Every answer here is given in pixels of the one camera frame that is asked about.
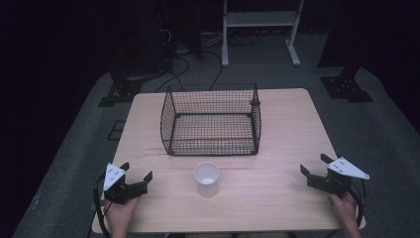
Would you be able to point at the white plastic cup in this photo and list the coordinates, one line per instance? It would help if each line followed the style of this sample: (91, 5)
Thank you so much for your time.
(206, 178)

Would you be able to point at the person's right hand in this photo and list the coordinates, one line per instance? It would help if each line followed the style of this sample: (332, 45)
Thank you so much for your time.
(345, 211)

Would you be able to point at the white metal stand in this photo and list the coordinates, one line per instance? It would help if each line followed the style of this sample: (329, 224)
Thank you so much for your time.
(261, 29)

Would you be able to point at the black stand base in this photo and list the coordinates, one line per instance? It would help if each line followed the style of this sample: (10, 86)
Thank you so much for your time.
(120, 91)
(346, 86)

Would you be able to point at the person's left hand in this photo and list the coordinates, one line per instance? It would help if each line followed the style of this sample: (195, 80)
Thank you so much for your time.
(120, 214)

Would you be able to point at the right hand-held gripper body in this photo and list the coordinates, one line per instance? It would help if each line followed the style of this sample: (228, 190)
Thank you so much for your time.
(336, 178)

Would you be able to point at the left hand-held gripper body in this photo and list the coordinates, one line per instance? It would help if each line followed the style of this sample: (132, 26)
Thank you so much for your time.
(116, 185)

